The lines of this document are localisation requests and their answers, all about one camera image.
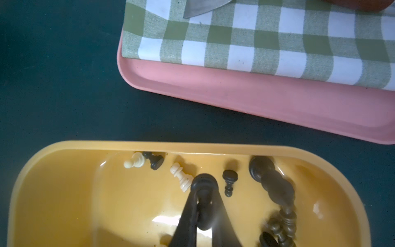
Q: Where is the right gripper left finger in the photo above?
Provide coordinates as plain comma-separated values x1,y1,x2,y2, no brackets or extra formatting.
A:
169,192,198,247

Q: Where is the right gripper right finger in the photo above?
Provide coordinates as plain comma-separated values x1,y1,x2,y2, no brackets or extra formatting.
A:
212,192,242,247

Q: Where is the black chess piece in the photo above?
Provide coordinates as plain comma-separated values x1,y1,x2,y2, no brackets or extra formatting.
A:
249,156,295,206
259,232,279,247
191,174,218,231

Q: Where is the white chess pawn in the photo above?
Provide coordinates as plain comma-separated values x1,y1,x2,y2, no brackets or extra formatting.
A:
123,152,146,169

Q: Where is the dark chess piece tall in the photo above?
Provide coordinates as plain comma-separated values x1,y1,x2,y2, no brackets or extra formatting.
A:
279,206,297,238

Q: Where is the yellow plastic storage box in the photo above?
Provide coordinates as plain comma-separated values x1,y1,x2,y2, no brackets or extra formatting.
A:
7,141,371,247

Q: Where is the pink tray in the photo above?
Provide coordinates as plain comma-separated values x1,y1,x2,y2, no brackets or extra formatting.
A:
117,48,395,145

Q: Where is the green checkered cloth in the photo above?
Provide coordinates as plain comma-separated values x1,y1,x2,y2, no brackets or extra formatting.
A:
121,1,395,91

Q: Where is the spatula with wooden handle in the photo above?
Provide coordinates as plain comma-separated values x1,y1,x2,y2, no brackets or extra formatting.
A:
183,0,394,19

